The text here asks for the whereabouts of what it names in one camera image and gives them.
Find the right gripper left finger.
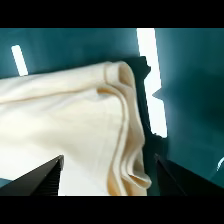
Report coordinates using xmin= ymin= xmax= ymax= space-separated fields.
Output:
xmin=0 ymin=154 xmax=65 ymax=197

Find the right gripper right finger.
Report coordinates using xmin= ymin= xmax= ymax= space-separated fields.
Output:
xmin=153 ymin=153 xmax=224 ymax=197

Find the cream shirt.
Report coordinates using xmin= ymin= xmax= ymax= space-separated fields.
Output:
xmin=0 ymin=60 xmax=153 ymax=197

